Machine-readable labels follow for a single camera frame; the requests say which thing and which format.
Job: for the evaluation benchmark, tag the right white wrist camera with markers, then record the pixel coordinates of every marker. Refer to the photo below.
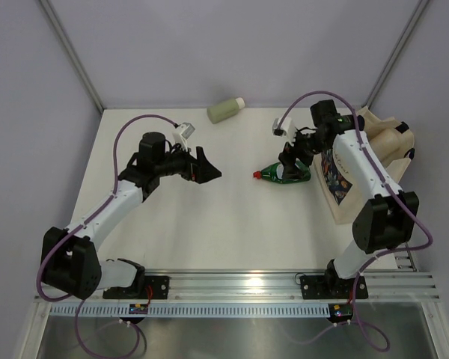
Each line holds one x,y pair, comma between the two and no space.
285,129

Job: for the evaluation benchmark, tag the right aluminium frame post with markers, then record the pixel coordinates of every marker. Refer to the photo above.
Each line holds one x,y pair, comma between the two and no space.
397,51

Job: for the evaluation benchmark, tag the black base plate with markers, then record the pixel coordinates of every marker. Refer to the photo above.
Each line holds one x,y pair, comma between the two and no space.
315,287
153,286

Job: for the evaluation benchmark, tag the sage green bottle white cap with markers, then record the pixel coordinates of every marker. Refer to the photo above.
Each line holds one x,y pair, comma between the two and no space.
225,110

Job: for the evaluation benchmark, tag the aluminium mounting rail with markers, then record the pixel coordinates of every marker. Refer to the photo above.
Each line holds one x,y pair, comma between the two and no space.
282,286

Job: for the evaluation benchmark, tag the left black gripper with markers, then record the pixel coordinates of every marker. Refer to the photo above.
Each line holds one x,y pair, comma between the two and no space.
206,170

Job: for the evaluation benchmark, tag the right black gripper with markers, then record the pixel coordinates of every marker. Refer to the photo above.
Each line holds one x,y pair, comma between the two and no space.
288,158

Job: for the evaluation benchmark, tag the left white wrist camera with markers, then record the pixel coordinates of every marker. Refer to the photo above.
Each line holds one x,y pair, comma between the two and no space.
182,133

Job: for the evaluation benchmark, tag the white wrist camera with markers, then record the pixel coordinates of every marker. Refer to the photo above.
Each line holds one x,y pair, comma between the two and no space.
182,133
285,129

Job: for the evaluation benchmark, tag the white slotted cable duct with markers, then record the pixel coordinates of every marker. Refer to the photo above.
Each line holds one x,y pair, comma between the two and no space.
195,310

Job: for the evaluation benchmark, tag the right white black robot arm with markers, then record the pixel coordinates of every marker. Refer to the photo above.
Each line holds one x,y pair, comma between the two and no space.
384,223

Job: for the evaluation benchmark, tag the aluminium frame post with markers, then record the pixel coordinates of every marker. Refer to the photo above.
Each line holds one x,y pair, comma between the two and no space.
66,44
397,51

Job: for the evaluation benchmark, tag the left small circuit board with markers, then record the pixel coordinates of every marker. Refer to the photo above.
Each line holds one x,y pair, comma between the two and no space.
138,309

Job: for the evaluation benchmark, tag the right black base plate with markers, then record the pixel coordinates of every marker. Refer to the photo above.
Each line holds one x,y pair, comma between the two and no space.
315,287

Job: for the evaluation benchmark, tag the right small circuit board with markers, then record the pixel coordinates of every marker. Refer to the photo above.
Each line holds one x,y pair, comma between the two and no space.
340,312

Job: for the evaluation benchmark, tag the beige canvas tote bag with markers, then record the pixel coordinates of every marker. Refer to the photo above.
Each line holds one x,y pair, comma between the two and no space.
345,174

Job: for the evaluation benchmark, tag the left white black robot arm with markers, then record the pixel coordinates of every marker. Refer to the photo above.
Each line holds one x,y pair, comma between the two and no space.
69,259

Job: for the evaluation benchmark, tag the beige cream bottle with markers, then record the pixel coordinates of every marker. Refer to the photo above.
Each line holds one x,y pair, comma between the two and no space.
385,145

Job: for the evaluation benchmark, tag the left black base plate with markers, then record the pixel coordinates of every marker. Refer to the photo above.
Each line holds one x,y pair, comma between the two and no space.
153,286

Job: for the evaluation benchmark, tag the left aluminium frame post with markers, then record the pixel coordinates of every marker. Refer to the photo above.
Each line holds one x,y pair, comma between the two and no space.
66,44

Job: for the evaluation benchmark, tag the green dish soap bottle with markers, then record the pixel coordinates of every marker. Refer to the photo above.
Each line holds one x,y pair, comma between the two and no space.
278,174

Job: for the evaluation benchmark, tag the small circuit board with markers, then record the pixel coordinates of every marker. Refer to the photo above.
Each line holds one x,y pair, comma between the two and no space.
138,309
340,312

